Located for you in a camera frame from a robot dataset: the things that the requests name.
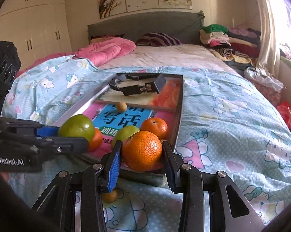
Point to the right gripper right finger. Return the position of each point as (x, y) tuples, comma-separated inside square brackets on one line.
[(186, 179)]

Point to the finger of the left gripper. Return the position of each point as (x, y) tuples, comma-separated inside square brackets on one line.
[(63, 144), (48, 131)]

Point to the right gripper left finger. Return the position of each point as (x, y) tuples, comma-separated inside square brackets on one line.
[(97, 180)]

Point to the small yellow-brown fruit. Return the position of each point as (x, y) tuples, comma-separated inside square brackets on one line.
[(110, 197)]

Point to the large green fruit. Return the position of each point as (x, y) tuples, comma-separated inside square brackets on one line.
[(78, 126)]

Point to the orange tangerine front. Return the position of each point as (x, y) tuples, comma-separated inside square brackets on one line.
[(142, 151)]

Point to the small green fruit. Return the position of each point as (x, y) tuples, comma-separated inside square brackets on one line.
[(124, 133)]

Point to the large orange tangerine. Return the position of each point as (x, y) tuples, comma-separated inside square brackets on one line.
[(156, 126)]

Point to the small brown longan fruit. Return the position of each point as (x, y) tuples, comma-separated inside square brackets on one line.
[(122, 107)]

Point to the pink Chinese workbook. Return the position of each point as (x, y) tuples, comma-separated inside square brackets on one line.
[(109, 121)]

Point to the Hello Kitty blue quilt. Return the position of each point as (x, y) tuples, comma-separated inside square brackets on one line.
[(227, 124)]

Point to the black gripper part in box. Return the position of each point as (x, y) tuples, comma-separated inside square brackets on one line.
[(154, 86)]

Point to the pink quilt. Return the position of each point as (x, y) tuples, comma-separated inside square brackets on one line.
[(98, 52)]

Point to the white wardrobe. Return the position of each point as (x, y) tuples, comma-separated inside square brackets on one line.
[(36, 27)]

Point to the red plastic bag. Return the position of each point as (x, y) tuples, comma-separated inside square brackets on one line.
[(284, 109)]

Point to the white plastic bag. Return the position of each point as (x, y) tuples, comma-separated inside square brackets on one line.
[(259, 77)]

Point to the striped purple pillow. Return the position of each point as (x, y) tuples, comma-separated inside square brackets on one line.
[(154, 39)]

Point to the pile of folded clothes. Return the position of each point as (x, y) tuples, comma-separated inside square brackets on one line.
[(237, 47)]

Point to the grey bed headboard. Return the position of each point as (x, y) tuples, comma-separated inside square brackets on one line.
[(184, 26)]

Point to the cream curtain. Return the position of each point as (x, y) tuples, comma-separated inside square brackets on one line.
[(272, 14)]

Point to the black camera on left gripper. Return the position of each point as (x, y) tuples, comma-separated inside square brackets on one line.
[(9, 67)]

